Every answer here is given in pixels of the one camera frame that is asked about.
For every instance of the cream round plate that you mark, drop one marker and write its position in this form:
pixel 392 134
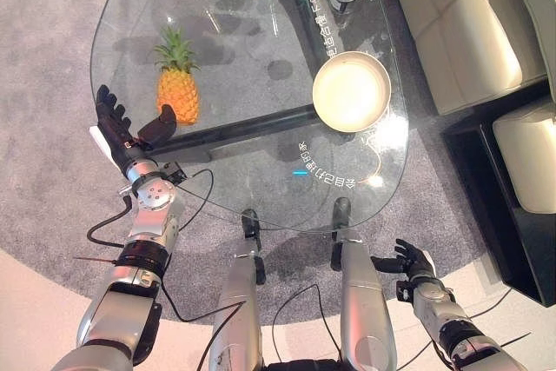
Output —
pixel 350 92

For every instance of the silver robot leg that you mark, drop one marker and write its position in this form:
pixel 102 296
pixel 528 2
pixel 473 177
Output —
pixel 363 293
pixel 238 297

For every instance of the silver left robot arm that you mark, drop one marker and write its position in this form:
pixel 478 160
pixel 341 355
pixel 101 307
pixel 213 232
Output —
pixel 130 266

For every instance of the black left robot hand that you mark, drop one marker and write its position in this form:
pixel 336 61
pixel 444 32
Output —
pixel 114 127

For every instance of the cream leather cushion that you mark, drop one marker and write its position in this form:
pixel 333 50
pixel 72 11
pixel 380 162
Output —
pixel 528 156

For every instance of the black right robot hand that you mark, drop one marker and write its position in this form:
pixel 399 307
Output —
pixel 411 260

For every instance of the silver left robot leg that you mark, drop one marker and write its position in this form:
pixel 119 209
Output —
pixel 238 297

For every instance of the yellow toy pineapple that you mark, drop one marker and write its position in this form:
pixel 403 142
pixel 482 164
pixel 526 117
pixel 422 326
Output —
pixel 177 84

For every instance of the cream leather sofa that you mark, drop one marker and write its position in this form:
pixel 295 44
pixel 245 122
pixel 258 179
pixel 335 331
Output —
pixel 469 28

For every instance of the black side table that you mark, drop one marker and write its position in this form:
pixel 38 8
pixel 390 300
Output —
pixel 504 210

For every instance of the silver right robot leg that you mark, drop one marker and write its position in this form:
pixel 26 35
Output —
pixel 363 293

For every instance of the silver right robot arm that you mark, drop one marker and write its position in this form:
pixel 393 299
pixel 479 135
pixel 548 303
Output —
pixel 452 323

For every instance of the grey round rug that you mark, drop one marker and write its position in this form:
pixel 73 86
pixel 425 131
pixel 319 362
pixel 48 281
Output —
pixel 174 171

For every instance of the glass coffee table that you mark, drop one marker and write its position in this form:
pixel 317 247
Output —
pixel 252 97

